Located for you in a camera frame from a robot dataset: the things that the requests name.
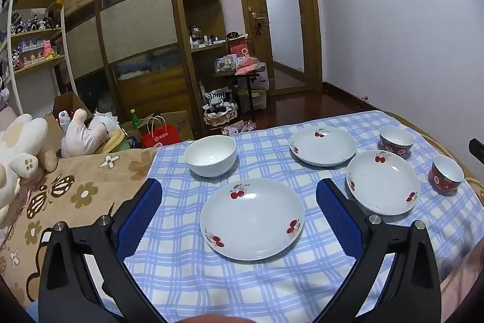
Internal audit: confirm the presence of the blue plaid cloth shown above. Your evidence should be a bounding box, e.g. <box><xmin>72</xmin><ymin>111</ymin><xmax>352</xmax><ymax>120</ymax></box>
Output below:
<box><xmin>123</xmin><ymin>110</ymin><xmax>484</xmax><ymax>323</ymax></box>

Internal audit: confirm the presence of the wooden door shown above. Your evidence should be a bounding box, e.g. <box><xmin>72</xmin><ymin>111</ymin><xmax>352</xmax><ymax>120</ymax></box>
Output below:
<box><xmin>231</xmin><ymin>0</ymin><xmax>323</xmax><ymax>97</ymax></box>

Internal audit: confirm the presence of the brown floral blanket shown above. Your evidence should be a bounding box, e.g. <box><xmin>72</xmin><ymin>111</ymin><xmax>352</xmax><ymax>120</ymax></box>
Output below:
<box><xmin>0</xmin><ymin>124</ymin><xmax>484</xmax><ymax>312</ymax></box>

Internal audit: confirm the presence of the white cherry print plate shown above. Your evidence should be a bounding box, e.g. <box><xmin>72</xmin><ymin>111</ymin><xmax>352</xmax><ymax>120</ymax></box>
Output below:
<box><xmin>289</xmin><ymin>126</ymin><xmax>357</xmax><ymax>168</ymax></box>
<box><xmin>346</xmin><ymin>150</ymin><xmax>420</xmax><ymax>216</ymax></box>
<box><xmin>200</xmin><ymin>178</ymin><xmax>305</xmax><ymax>262</ymax></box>

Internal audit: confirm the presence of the wicker basket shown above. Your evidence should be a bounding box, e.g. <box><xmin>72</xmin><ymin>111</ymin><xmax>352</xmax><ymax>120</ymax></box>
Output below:
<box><xmin>203</xmin><ymin>90</ymin><xmax>239</xmax><ymax>127</ymax></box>

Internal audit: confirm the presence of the pink plush doll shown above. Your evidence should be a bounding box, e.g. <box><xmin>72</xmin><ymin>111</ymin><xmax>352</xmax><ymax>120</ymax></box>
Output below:
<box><xmin>60</xmin><ymin>108</ymin><xmax>110</xmax><ymax>158</ymax></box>

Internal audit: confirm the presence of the pink cloth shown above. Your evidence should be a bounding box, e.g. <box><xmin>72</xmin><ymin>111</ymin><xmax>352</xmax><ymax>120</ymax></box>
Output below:
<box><xmin>234</xmin><ymin>56</ymin><xmax>265</xmax><ymax>77</ymax></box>

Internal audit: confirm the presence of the person's pink clothing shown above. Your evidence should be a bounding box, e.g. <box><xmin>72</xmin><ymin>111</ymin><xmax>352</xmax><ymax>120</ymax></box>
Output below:
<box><xmin>440</xmin><ymin>236</ymin><xmax>484</xmax><ymax>323</ymax></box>

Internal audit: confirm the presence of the open cardboard box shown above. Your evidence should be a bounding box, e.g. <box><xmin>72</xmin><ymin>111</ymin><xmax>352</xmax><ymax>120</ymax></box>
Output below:
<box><xmin>161</xmin><ymin>111</ymin><xmax>194</xmax><ymax>142</ymax></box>
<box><xmin>45</xmin><ymin>91</ymin><xmax>93</xmax><ymax>127</ymax></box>

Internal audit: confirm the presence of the collection of small figurines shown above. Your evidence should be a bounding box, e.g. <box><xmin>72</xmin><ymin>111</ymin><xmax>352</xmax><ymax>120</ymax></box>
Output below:
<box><xmin>8</xmin><ymin>11</ymin><xmax>65</xmax><ymax>70</ymax></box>

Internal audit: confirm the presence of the plain white bowl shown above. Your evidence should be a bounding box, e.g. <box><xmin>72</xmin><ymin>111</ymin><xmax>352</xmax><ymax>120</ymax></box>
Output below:
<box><xmin>184</xmin><ymin>135</ymin><xmax>237</xmax><ymax>178</ymax></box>

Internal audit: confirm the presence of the red box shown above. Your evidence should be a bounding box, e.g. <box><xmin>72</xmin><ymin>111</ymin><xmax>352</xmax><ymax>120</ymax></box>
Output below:
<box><xmin>228</xmin><ymin>36</ymin><xmax>251</xmax><ymax>61</ymax></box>

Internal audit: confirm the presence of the small black table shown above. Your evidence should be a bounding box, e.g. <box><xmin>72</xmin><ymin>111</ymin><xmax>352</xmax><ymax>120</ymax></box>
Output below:
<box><xmin>212</xmin><ymin>64</ymin><xmax>267</xmax><ymax>114</ymax></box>

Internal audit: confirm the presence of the yellow green fabric item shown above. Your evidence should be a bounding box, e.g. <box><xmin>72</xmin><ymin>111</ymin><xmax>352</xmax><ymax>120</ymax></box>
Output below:
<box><xmin>99</xmin><ymin>128</ymin><xmax>131</xmax><ymax>154</ymax></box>

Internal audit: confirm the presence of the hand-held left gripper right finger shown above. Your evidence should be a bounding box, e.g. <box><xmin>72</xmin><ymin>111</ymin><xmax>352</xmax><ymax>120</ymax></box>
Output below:
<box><xmin>316</xmin><ymin>177</ymin><xmax>442</xmax><ymax>323</ymax></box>

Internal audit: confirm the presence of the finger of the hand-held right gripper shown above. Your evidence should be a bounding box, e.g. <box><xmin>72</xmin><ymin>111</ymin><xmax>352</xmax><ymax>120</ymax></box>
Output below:
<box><xmin>468</xmin><ymin>138</ymin><xmax>484</xmax><ymax>162</ymax></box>

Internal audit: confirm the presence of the cream plush toy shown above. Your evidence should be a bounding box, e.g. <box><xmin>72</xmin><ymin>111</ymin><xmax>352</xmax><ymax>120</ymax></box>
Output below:
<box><xmin>0</xmin><ymin>113</ymin><xmax>58</xmax><ymax>229</ymax></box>

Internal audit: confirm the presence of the red patterned bowl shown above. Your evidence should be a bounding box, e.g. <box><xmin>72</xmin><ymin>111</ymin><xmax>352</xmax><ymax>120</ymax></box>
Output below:
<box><xmin>379</xmin><ymin>125</ymin><xmax>414</xmax><ymax>157</ymax></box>
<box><xmin>428</xmin><ymin>155</ymin><xmax>465</xmax><ymax>195</ymax></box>

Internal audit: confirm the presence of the wooden wardrobe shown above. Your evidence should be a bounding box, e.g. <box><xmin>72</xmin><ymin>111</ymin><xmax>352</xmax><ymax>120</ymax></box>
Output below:
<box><xmin>47</xmin><ymin>0</ymin><xmax>227</xmax><ymax>136</ymax></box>

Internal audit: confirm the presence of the white shelf rack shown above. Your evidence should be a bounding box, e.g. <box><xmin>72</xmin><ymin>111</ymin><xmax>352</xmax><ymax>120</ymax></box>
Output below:
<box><xmin>0</xmin><ymin>0</ymin><xmax>78</xmax><ymax>112</ymax></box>

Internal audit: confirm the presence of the red paper bag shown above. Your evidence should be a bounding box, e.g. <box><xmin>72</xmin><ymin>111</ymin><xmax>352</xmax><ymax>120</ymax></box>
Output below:
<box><xmin>140</xmin><ymin>116</ymin><xmax>182</xmax><ymax>149</ymax></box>

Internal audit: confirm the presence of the white fluffy plush doll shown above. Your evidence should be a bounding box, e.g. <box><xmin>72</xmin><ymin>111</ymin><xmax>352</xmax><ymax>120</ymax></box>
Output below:
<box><xmin>89</xmin><ymin>111</ymin><xmax>121</xmax><ymax>136</ymax></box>

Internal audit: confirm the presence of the clear plastic storage box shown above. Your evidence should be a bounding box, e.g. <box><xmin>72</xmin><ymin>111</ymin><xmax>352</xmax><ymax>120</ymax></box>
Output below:
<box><xmin>236</xmin><ymin>68</ymin><xmax>270</xmax><ymax>111</ymax></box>

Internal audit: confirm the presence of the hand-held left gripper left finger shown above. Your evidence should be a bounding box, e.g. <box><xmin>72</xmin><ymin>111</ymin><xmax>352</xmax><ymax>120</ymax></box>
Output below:
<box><xmin>38</xmin><ymin>178</ymin><xmax>167</xmax><ymax>323</ymax></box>

